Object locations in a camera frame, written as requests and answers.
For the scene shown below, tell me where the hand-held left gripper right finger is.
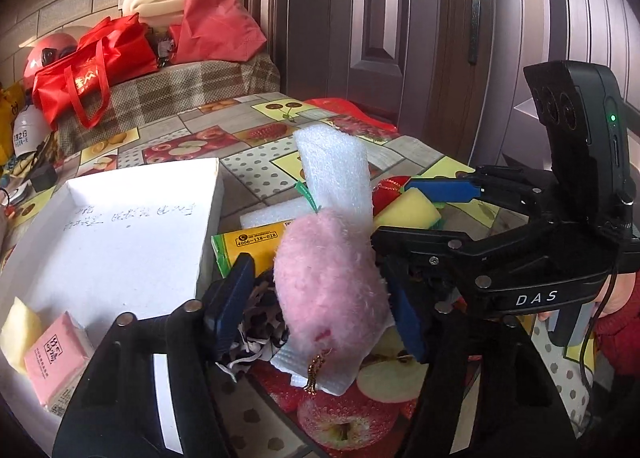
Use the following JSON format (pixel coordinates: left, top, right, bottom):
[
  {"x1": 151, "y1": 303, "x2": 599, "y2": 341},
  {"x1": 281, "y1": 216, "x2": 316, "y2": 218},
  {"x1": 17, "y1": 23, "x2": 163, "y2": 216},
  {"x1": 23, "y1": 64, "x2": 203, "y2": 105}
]
[{"x1": 382, "y1": 258, "x2": 586, "y2": 458}]

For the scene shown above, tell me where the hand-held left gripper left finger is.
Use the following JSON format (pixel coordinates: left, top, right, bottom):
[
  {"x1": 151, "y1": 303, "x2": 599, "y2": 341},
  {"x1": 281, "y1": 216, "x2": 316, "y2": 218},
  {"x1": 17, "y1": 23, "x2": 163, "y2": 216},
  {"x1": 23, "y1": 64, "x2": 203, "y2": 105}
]
[{"x1": 51, "y1": 253, "x2": 257, "y2": 458}]

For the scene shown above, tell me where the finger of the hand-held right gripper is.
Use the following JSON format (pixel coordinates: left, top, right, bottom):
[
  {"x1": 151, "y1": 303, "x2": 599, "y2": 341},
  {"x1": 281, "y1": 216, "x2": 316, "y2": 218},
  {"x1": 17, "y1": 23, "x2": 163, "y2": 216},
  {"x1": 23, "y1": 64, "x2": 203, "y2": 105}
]
[
  {"x1": 371, "y1": 223, "x2": 538, "y2": 289},
  {"x1": 404, "y1": 164, "x2": 558, "y2": 219}
]

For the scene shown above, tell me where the yellow sponge with green side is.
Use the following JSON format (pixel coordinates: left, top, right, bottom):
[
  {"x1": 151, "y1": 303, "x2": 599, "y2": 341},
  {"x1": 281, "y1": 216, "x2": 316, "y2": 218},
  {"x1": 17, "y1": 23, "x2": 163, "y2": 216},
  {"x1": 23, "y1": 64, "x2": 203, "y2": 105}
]
[{"x1": 372, "y1": 188, "x2": 443, "y2": 231}]

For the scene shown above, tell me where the red plush ball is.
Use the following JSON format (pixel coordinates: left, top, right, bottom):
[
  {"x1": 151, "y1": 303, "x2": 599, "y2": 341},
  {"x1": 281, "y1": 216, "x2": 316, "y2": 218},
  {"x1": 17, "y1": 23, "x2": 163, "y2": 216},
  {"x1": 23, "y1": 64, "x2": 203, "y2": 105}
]
[{"x1": 372, "y1": 178, "x2": 408, "y2": 216}]

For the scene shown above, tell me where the yellow tissue packet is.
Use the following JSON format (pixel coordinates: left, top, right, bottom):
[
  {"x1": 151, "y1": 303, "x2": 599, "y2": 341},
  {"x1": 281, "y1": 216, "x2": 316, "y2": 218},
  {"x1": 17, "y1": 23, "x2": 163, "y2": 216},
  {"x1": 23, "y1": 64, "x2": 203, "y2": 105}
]
[{"x1": 211, "y1": 221, "x2": 301, "y2": 281}]

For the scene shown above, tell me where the pink plush toy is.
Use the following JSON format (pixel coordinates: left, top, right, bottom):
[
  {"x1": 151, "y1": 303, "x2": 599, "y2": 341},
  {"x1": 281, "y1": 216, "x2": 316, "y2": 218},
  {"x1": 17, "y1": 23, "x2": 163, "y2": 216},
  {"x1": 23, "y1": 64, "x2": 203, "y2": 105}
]
[{"x1": 272, "y1": 211, "x2": 393, "y2": 395}]

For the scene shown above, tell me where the white foam sheet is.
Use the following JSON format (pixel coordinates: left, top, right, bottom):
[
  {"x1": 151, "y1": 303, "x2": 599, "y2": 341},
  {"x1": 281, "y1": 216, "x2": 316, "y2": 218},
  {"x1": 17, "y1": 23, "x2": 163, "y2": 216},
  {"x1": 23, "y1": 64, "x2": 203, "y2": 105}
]
[{"x1": 240, "y1": 198, "x2": 313, "y2": 230}]

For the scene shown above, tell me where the white foam pad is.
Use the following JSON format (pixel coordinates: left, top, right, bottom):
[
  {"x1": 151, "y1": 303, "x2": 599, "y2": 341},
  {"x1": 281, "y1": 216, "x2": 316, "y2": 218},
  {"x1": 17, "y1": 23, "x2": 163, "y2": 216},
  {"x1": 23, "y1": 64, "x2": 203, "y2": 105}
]
[{"x1": 272, "y1": 323, "x2": 396, "y2": 396}]

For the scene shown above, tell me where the white cardboard box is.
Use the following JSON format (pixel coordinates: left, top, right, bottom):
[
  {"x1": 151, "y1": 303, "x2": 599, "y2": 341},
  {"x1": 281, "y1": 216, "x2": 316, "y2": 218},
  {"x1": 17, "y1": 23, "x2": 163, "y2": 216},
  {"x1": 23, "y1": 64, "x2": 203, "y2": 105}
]
[{"x1": 0, "y1": 157, "x2": 224, "y2": 454}]

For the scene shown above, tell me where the pale plastic chair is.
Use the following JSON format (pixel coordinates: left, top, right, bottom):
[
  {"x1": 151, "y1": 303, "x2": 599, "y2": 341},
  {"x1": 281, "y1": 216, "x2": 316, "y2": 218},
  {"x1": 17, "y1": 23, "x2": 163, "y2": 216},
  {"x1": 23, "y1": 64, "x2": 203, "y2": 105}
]
[{"x1": 501, "y1": 97, "x2": 556, "y2": 174}]

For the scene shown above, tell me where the red flat packet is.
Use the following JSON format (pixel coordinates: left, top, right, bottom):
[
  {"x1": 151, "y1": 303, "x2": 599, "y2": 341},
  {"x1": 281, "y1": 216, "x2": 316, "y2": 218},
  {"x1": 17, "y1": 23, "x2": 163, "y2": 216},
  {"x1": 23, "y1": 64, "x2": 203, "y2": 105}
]
[{"x1": 305, "y1": 97, "x2": 398, "y2": 134}]

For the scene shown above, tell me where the green plastic strip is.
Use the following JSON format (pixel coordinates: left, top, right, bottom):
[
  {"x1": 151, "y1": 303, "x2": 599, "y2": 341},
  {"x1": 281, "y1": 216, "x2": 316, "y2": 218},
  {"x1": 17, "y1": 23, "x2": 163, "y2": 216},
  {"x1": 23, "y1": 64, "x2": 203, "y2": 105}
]
[{"x1": 295, "y1": 181, "x2": 321, "y2": 212}]

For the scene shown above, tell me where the fruit print tablecloth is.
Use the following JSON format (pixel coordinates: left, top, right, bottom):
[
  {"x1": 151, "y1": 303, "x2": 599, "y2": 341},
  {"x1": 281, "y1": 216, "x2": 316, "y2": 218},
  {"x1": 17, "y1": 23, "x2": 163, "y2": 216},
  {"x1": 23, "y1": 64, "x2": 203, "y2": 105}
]
[{"x1": 0, "y1": 92, "x2": 601, "y2": 458}]

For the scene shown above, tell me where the brown wooden door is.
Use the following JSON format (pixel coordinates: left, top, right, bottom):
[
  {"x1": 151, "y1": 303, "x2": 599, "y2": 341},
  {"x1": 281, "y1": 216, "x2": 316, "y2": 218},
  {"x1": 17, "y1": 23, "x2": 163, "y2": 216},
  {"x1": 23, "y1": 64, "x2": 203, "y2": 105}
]
[{"x1": 250, "y1": 0, "x2": 496, "y2": 164}]

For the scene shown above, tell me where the pink tissue packet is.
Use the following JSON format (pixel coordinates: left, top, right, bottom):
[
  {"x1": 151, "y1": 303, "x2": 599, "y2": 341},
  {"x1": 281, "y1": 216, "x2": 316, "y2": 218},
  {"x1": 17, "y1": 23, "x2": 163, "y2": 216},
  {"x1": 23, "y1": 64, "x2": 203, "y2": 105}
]
[{"x1": 24, "y1": 312, "x2": 96, "y2": 414}]

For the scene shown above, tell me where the pale yellow sponge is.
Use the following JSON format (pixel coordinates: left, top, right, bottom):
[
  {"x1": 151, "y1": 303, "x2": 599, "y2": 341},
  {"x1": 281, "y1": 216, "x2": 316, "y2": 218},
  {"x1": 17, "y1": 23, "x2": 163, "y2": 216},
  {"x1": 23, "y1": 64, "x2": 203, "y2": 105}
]
[{"x1": 0, "y1": 297, "x2": 43, "y2": 374}]

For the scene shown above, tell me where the plaid covered bench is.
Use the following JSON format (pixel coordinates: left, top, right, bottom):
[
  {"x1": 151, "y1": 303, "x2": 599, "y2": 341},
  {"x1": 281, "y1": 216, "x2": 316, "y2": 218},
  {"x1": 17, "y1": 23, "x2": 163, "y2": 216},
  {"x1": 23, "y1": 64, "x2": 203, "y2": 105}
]
[{"x1": 55, "y1": 58, "x2": 281, "y2": 159}]

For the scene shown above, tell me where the black adapter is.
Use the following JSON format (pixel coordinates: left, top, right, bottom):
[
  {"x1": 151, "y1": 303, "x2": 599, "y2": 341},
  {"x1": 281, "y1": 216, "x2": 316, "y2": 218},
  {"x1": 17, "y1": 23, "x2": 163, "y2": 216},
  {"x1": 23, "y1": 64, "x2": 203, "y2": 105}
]
[{"x1": 30, "y1": 163, "x2": 57, "y2": 191}]

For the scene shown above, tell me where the white jar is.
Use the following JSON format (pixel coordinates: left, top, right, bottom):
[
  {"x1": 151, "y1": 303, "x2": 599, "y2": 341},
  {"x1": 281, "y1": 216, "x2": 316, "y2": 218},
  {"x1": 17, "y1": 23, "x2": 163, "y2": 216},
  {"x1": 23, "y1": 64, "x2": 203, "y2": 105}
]
[{"x1": 12, "y1": 103, "x2": 51, "y2": 159}]

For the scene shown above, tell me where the red tote bag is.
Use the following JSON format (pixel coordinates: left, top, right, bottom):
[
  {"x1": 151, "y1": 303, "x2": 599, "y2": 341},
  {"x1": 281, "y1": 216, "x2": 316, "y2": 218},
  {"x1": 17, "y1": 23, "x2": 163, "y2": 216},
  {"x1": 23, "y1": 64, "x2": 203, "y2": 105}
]
[{"x1": 31, "y1": 13, "x2": 160, "y2": 129}]

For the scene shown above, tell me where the red nonwoven bag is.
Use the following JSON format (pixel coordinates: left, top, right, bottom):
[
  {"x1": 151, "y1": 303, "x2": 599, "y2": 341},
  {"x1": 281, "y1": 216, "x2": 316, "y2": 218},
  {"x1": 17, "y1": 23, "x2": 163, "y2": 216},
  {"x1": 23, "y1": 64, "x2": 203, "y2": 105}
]
[{"x1": 169, "y1": 0, "x2": 268, "y2": 65}]

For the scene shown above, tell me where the yellow bag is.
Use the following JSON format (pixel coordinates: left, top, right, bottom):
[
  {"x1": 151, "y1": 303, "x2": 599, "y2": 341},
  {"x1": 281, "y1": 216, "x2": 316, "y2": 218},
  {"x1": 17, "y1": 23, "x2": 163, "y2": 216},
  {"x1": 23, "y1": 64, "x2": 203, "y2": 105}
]
[{"x1": 0, "y1": 83, "x2": 26, "y2": 164}]

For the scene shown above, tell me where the pink helmet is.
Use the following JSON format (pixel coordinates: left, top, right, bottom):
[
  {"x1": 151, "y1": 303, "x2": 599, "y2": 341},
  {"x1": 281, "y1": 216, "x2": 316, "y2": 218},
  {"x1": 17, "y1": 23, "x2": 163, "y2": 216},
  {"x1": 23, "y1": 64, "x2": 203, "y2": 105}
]
[{"x1": 24, "y1": 33, "x2": 81, "y2": 92}]

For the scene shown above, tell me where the black cable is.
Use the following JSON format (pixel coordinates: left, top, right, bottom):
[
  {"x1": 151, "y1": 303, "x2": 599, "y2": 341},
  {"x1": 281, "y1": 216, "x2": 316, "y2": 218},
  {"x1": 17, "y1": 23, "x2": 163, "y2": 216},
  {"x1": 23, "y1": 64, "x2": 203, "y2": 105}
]
[{"x1": 581, "y1": 248, "x2": 622, "y2": 439}]

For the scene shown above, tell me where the dark door handle plate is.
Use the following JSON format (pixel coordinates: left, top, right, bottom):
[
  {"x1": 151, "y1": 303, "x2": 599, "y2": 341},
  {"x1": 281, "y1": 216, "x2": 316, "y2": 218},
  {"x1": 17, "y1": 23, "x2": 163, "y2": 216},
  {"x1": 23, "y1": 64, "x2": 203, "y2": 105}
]
[{"x1": 469, "y1": 0, "x2": 482, "y2": 64}]

